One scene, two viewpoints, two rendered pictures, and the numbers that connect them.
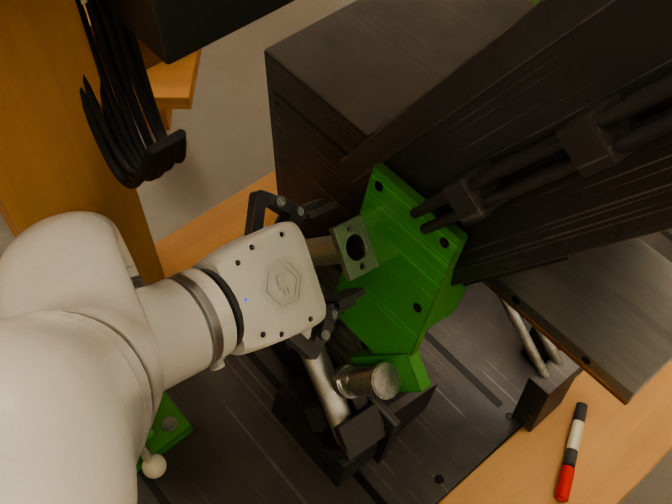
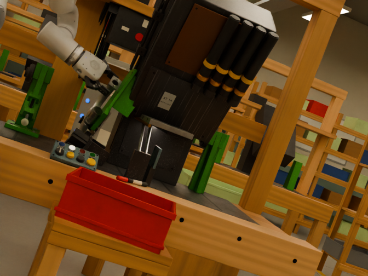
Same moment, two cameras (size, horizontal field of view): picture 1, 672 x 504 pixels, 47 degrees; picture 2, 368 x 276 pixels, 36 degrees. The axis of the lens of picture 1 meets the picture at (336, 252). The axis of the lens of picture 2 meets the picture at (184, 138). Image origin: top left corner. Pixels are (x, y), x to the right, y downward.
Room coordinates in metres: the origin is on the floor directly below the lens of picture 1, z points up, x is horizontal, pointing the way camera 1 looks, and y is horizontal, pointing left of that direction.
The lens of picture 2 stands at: (-1.32, -1.23, 1.17)
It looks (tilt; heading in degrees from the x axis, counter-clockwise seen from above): 2 degrees down; 26
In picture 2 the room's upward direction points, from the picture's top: 21 degrees clockwise
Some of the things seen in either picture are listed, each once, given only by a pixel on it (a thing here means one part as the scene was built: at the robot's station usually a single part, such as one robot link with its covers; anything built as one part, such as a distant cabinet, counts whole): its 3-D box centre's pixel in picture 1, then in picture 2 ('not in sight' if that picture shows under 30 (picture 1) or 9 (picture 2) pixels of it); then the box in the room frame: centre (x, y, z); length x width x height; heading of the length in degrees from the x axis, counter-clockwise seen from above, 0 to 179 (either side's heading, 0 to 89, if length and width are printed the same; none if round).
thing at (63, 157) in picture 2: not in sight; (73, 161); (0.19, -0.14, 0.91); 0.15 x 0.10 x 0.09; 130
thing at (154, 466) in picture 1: (145, 452); (26, 118); (0.33, 0.22, 0.96); 0.06 x 0.03 x 0.06; 40
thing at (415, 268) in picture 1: (413, 260); (125, 96); (0.45, -0.08, 1.17); 0.13 x 0.12 x 0.20; 130
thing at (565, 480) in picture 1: (572, 450); (132, 181); (0.35, -0.29, 0.91); 0.13 x 0.02 x 0.02; 158
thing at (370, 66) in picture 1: (402, 138); (152, 132); (0.72, -0.09, 1.07); 0.30 x 0.18 x 0.34; 130
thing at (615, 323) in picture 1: (531, 237); (160, 125); (0.52, -0.22, 1.11); 0.39 x 0.16 x 0.03; 40
